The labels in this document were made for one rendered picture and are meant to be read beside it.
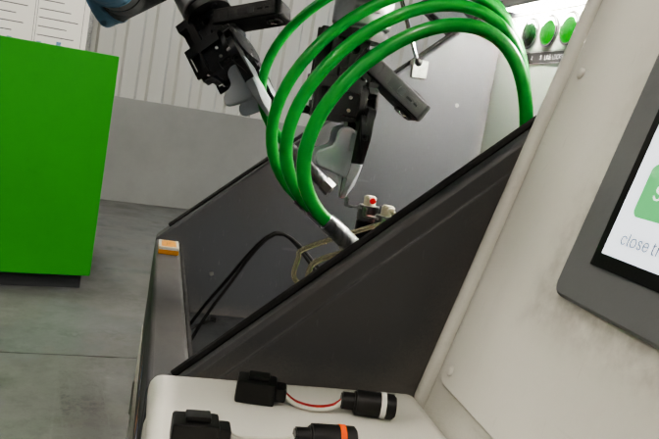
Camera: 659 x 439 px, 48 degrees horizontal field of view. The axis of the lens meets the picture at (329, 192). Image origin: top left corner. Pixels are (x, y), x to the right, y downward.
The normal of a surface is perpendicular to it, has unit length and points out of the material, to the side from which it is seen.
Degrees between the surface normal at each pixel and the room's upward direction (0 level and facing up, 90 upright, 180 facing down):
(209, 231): 90
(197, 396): 0
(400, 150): 90
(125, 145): 90
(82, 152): 90
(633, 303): 76
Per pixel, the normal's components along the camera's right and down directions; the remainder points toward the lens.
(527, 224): -0.90, -0.36
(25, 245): 0.44, 0.17
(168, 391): 0.17, -0.98
